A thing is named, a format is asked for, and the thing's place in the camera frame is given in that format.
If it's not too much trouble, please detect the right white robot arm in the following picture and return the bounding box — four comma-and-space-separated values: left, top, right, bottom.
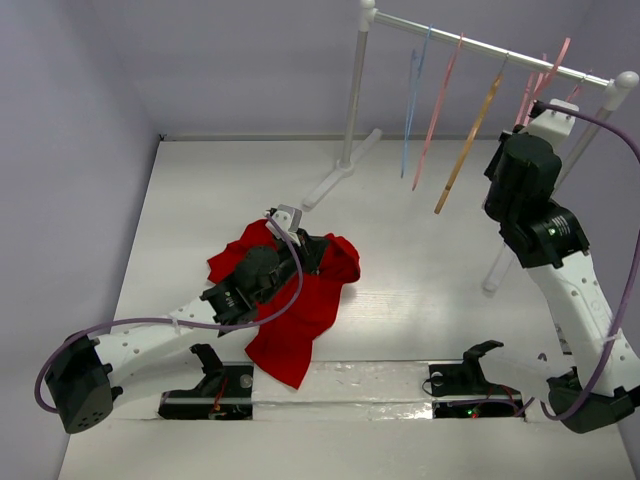
483, 100, 639, 434

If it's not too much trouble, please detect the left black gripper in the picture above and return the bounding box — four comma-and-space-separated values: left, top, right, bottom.
256, 228, 328, 305

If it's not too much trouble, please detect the thick pink plastic hanger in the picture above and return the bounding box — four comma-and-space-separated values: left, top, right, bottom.
515, 37, 571, 126

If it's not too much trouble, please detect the white clothes rack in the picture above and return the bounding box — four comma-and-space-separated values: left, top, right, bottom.
301, 0, 640, 297

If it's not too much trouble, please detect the thin pink wire hanger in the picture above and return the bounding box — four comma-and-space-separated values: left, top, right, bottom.
412, 33, 464, 191

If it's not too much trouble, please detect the orange wooden hanger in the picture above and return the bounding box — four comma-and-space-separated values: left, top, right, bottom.
434, 53, 510, 215

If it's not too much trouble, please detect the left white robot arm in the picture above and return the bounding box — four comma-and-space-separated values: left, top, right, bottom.
35, 230, 329, 434

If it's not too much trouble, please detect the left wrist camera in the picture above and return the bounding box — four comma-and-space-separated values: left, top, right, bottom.
265, 204, 302, 245

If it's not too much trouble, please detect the red t shirt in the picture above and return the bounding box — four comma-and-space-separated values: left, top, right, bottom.
207, 219, 361, 390

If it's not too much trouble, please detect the blue wire hanger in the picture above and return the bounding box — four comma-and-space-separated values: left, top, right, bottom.
400, 25, 433, 178

